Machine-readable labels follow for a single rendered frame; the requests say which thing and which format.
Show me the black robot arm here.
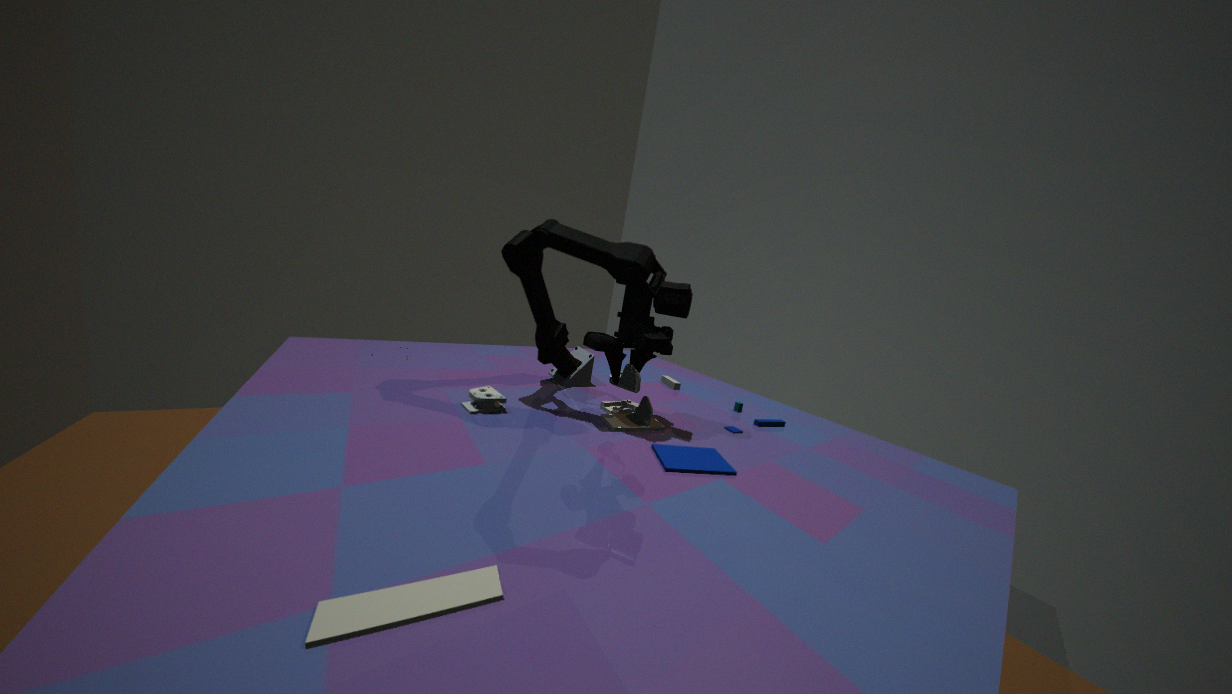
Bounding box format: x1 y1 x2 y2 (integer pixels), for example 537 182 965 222
501 219 692 378

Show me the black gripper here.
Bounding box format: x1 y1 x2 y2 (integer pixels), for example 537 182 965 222
583 308 673 385

